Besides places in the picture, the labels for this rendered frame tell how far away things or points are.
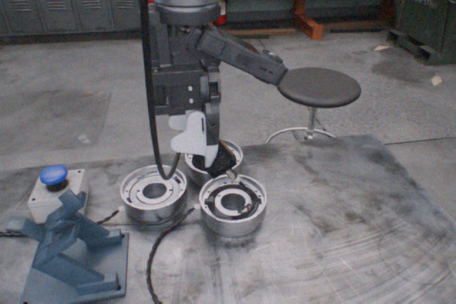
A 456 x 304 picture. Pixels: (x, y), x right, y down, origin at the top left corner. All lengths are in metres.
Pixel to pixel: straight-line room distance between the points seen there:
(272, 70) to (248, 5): 3.99
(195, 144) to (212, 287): 0.19
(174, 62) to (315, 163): 0.39
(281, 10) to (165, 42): 4.15
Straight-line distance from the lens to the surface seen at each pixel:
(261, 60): 0.40
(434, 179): 2.14
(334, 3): 4.75
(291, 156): 0.70
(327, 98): 1.33
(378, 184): 0.69
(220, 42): 0.39
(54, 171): 0.60
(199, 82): 0.39
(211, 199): 0.56
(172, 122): 0.48
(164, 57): 0.40
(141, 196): 0.58
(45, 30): 4.01
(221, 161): 0.49
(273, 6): 4.47
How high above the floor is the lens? 1.22
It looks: 34 degrees down
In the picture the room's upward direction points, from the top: straight up
